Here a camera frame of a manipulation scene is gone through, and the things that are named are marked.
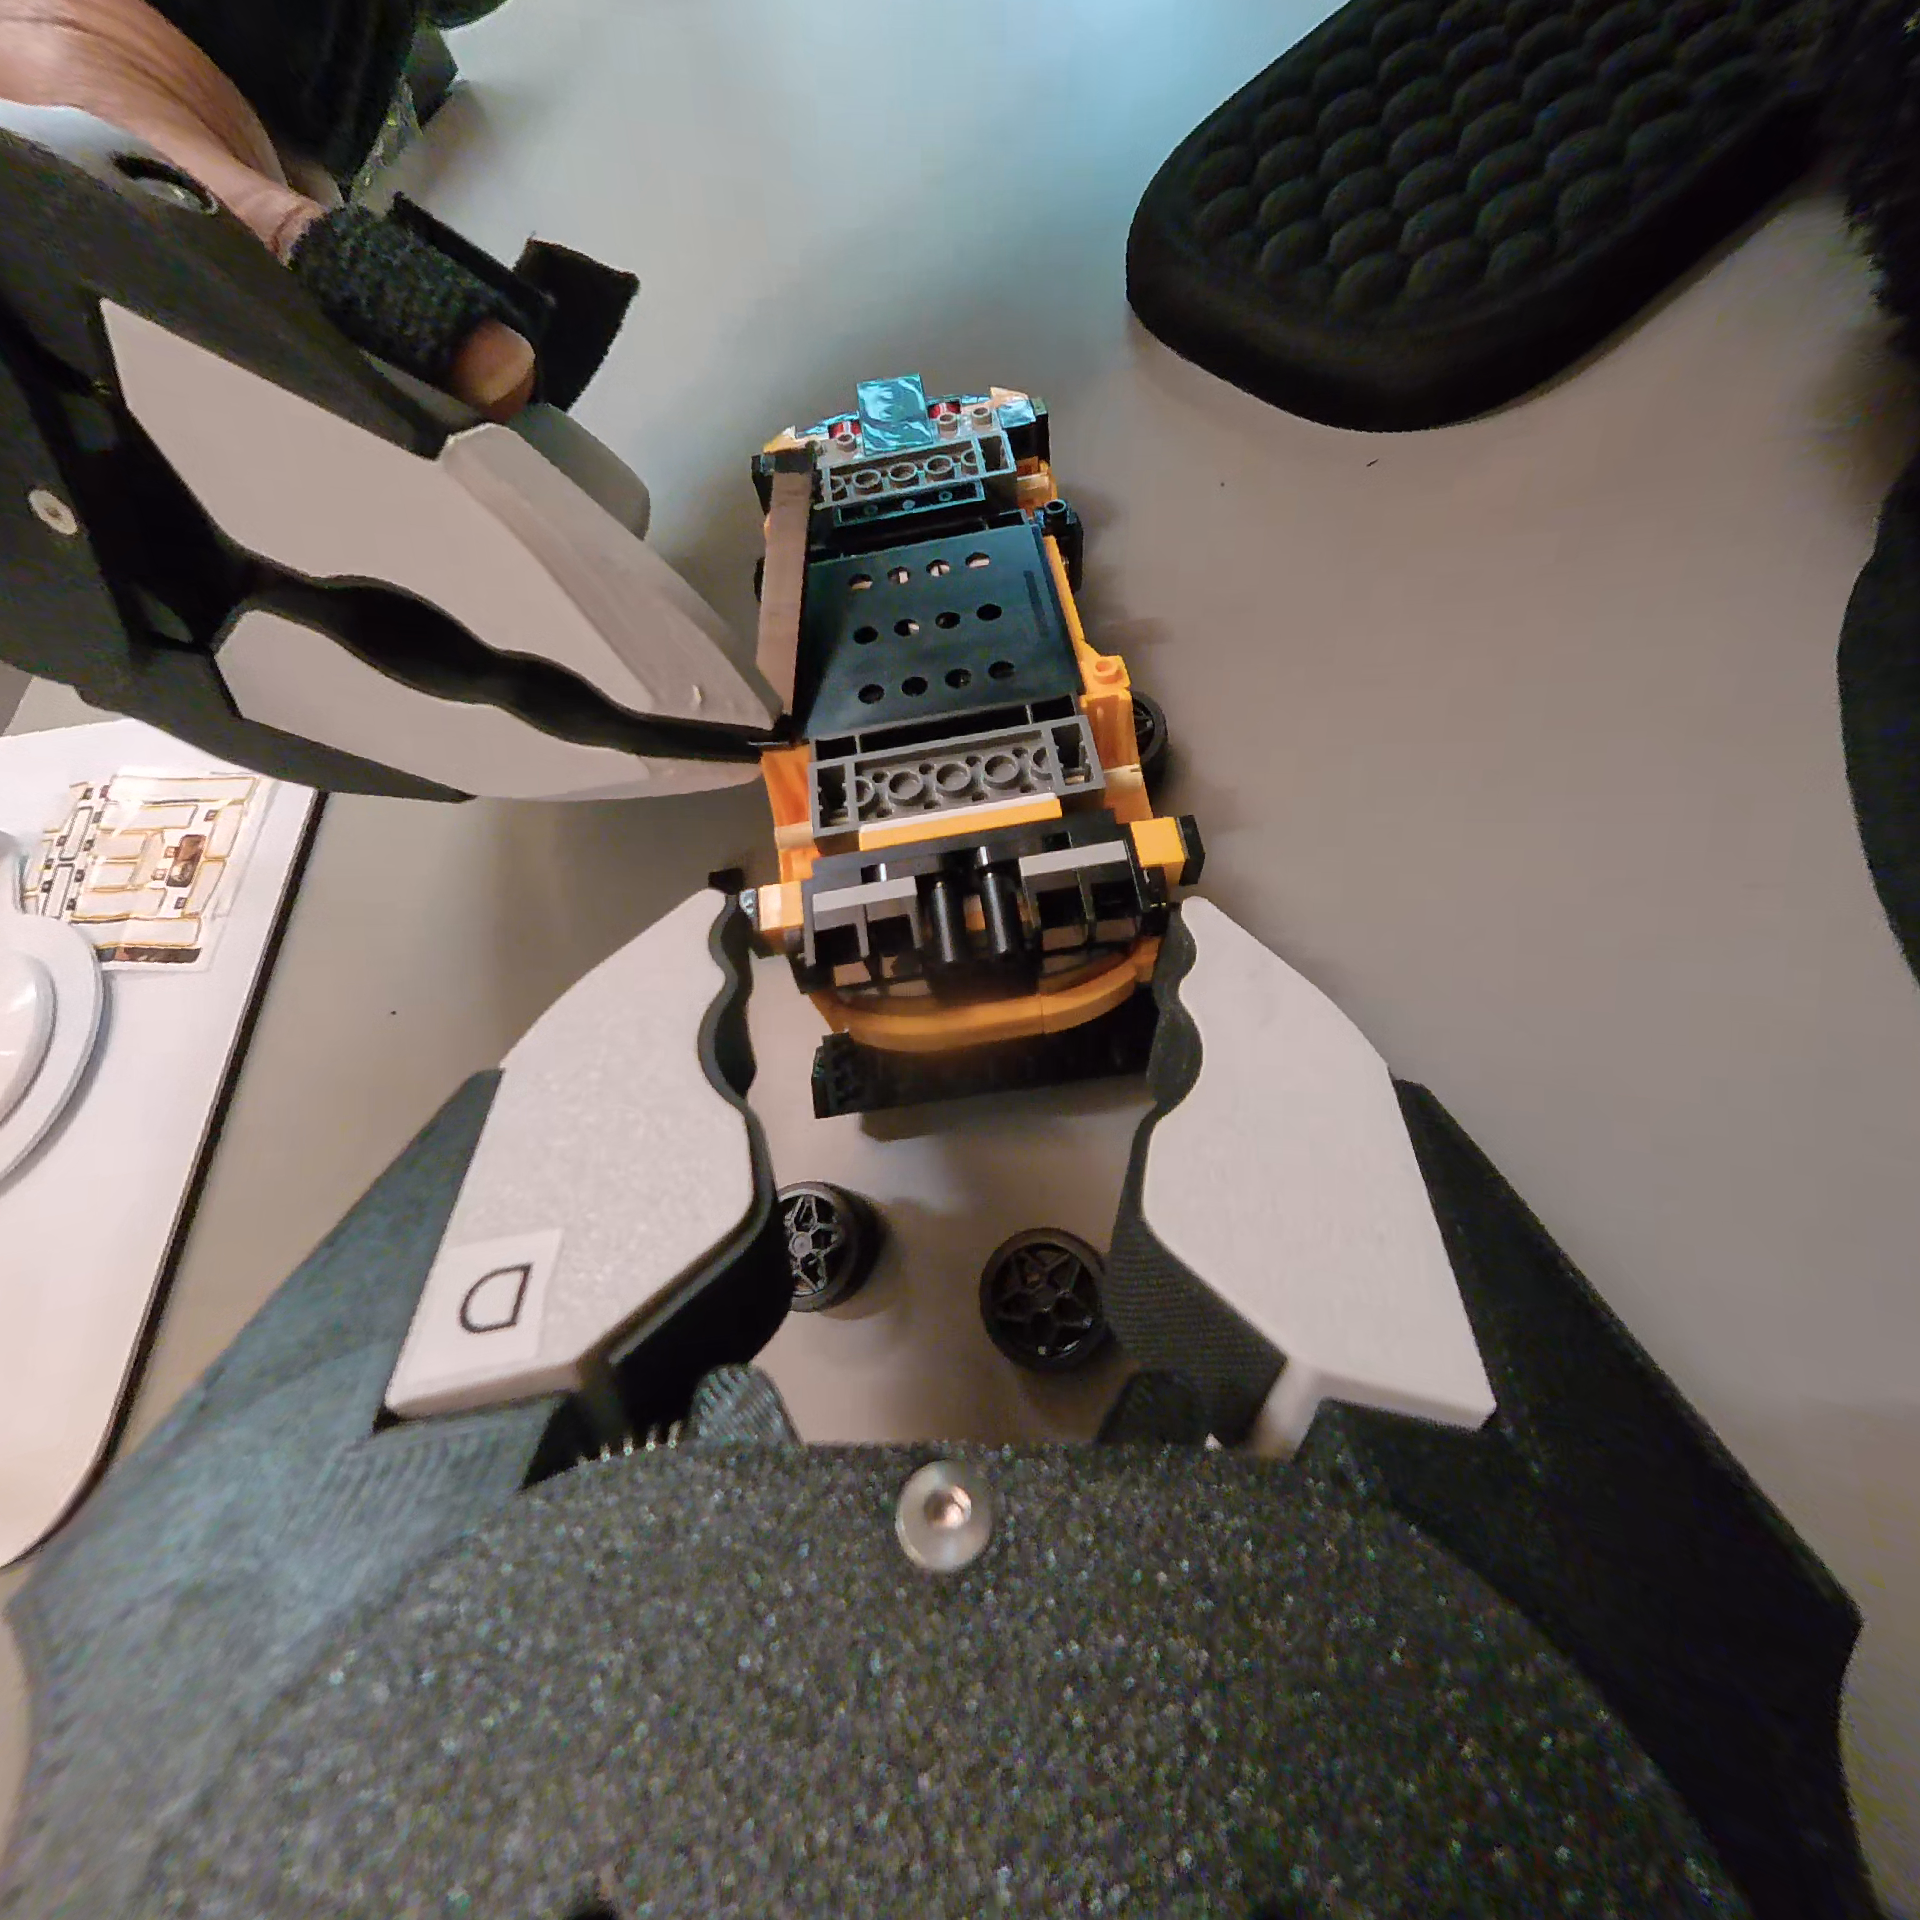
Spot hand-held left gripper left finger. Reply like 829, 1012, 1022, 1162
382, 886, 801, 1427

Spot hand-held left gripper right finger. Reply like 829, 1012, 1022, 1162
1112, 895, 1501, 1461

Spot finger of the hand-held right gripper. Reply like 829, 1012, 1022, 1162
93, 287, 794, 741
210, 604, 770, 806

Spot yellow lego car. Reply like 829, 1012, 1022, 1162
717, 364, 1204, 1142

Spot lego sticker sheet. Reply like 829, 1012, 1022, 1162
17, 772, 278, 968

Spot person's right hand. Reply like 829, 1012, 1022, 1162
0, 0, 542, 415

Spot white metal book stand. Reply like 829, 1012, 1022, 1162
0, 735, 325, 1567

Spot black textured chair armrest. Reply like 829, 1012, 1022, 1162
1124, 0, 1848, 435

